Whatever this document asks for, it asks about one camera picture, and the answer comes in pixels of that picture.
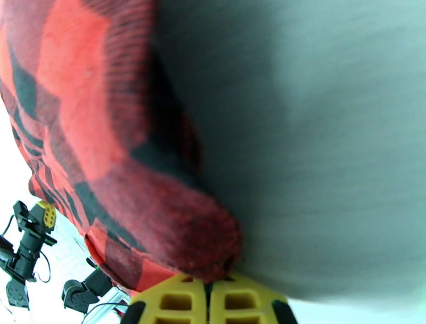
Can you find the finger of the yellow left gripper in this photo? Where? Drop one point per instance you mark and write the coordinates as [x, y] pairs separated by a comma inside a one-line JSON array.
[[50, 216]]

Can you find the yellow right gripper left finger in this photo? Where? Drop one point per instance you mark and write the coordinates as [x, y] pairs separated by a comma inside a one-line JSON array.
[[151, 296]]

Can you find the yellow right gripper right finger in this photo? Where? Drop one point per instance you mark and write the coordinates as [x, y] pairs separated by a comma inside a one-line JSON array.
[[263, 296]]

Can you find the red black plaid garment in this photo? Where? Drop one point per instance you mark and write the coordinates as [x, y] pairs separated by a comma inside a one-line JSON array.
[[83, 116]]

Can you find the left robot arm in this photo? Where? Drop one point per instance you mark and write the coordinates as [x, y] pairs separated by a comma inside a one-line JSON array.
[[80, 293]]

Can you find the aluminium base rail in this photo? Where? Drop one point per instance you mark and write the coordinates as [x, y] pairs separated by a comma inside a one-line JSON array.
[[106, 304]]

